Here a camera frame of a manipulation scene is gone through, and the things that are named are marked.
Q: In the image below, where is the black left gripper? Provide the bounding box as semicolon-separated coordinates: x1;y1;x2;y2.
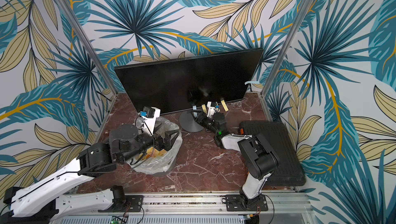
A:
120;121;182;163

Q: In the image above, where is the yellow sticky note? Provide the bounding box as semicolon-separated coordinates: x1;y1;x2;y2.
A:
202;104;207;113
221;100;229;112

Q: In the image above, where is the blue sticky note bottom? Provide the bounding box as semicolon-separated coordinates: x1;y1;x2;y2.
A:
192;105;197;117

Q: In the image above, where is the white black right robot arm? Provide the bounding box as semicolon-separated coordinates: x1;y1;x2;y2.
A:
192;110;279;212

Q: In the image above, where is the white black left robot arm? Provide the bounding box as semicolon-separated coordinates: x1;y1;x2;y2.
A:
1;124;180;224

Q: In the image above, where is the round grey monitor stand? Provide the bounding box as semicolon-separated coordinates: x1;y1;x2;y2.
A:
178;110;204;133

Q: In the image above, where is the pile of discarded sticky notes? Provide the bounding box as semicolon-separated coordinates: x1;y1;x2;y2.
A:
144;147;167;159

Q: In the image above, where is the black computer monitor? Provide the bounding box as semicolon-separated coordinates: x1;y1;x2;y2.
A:
114;48;264;114

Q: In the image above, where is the clear plastic bin liner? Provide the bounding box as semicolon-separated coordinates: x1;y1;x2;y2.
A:
130;117;183;177

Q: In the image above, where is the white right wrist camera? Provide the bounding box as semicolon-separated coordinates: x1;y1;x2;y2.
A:
206;101;220;119

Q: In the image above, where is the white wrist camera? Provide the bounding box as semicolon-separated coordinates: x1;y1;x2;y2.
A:
140;106;161;136
206;101;220;119

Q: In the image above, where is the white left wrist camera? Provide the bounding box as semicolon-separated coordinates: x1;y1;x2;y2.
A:
140;106;161;136

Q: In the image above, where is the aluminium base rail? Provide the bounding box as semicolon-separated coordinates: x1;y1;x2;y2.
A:
55;190;318;224

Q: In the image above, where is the aluminium frame post right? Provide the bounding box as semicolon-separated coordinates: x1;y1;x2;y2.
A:
261;0;314;99

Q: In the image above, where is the aluminium frame post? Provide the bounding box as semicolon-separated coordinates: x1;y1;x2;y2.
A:
55;0;118;96
261;0;314;99

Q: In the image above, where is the aluminium frame post left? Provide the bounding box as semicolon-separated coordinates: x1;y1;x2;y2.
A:
55;0;118;96

